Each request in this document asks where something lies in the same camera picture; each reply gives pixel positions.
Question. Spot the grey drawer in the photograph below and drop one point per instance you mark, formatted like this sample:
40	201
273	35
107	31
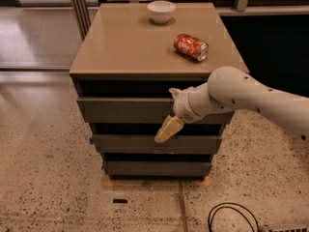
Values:
145	144
157	168
125	110

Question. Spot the grey middle drawer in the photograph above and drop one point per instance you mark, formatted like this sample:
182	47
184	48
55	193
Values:
145	144

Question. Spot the grey top drawer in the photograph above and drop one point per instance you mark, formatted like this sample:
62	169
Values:
125	110

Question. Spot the white ceramic bowl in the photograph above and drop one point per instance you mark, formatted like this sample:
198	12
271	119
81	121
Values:
160	12

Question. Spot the red soda can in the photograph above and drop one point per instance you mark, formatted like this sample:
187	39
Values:
192	47

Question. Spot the grey bottom drawer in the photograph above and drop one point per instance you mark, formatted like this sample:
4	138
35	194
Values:
157	168

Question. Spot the grey drawer cabinet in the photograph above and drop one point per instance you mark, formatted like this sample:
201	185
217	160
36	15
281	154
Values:
126	55

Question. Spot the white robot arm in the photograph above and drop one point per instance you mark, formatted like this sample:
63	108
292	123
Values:
228	89

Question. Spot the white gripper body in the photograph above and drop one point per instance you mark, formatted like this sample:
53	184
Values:
182	106

